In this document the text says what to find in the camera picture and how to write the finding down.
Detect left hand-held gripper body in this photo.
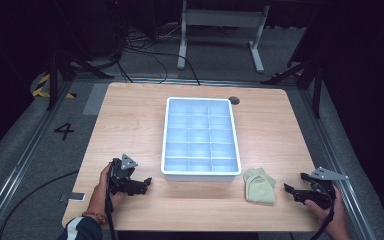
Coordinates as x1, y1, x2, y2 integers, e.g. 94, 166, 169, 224
107, 153, 140, 196

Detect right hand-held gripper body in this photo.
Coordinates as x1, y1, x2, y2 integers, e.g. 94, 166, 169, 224
299, 166, 350, 211

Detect pale green socks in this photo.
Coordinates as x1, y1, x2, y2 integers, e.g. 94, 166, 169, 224
242, 167, 277, 205

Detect white divided storage tray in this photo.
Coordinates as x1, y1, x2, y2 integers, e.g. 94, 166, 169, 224
160, 96, 243, 183

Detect person's right hand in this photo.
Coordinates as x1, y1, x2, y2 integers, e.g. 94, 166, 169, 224
304, 185, 350, 236

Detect person's left hand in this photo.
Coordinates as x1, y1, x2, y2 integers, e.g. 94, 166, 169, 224
85, 162, 127, 218

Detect small silver tape piece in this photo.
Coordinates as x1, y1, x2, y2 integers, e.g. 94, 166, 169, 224
59, 191, 87, 203

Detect black tripod stand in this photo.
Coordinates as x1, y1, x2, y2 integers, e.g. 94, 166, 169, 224
45, 49, 115, 112
260, 49, 325, 120

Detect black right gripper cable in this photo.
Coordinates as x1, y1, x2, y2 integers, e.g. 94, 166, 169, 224
308, 186, 337, 240

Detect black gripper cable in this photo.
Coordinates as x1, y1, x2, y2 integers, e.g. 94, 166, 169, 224
103, 176, 118, 240
308, 186, 337, 240

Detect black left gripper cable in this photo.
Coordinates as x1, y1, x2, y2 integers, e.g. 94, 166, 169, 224
103, 176, 118, 240

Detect metal floor rail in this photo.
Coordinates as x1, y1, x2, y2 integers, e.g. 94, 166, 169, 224
299, 89, 378, 240
0, 79, 75, 240

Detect orange bead bracelet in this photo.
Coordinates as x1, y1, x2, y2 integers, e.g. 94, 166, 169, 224
81, 210, 108, 226

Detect thick black floor cable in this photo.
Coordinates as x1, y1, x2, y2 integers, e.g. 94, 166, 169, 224
0, 169, 81, 240

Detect thin black floor cables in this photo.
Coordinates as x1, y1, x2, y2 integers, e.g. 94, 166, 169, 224
115, 29, 202, 86

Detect white metal desk frame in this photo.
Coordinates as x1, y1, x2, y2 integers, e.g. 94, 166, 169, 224
176, 0, 272, 74

